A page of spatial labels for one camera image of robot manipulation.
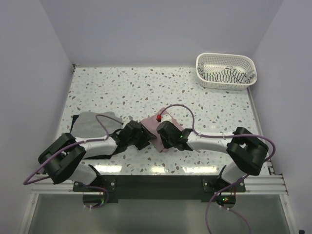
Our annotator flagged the pink tank top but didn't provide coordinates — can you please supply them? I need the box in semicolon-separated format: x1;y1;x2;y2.
140;111;184;153

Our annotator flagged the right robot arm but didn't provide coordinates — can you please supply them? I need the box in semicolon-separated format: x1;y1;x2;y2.
156;121;269;192

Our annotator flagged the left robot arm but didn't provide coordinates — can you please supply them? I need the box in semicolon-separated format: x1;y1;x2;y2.
38;120;156;191

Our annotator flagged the navy folded tank top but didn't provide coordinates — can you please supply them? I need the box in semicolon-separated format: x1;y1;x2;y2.
85;115;128;159

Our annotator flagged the grey folded tank top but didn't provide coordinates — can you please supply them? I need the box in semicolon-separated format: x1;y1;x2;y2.
71;112;122;138

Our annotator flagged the striped tank top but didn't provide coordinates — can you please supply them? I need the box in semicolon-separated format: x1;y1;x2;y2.
197;63;256;84

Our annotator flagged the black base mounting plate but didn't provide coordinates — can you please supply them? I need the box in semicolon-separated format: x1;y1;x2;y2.
73;175;246;205

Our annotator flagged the white plastic basket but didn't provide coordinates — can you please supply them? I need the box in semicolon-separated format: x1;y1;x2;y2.
195;53;257;91

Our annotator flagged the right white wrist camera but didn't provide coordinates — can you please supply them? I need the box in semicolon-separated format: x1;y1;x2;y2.
156;114;172;123

